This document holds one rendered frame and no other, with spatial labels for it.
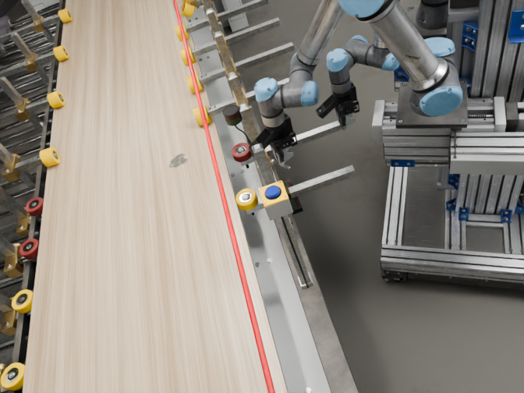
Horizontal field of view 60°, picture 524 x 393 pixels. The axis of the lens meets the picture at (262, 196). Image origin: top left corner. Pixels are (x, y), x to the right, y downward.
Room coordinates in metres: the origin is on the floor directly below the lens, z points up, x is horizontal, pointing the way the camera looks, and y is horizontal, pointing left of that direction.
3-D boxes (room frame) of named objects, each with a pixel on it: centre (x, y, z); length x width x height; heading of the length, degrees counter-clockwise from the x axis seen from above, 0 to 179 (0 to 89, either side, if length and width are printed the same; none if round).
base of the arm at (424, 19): (1.51, -0.92, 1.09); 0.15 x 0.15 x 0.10
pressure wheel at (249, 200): (1.12, 0.06, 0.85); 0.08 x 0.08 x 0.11
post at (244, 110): (1.33, -0.06, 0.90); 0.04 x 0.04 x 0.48; 87
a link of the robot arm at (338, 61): (1.35, -0.44, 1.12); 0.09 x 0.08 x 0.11; 124
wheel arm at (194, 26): (2.36, -0.17, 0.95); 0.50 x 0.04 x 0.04; 87
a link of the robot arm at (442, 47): (1.08, -0.66, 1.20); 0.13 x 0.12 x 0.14; 157
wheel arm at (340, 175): (1.11, -0.14, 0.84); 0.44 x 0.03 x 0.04; 87
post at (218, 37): (1.82, -0.08, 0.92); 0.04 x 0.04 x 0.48; 87
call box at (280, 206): (0.82, -0.03, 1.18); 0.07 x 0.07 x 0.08; 87
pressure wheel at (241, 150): (1.37, 0.01, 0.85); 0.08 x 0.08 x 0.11
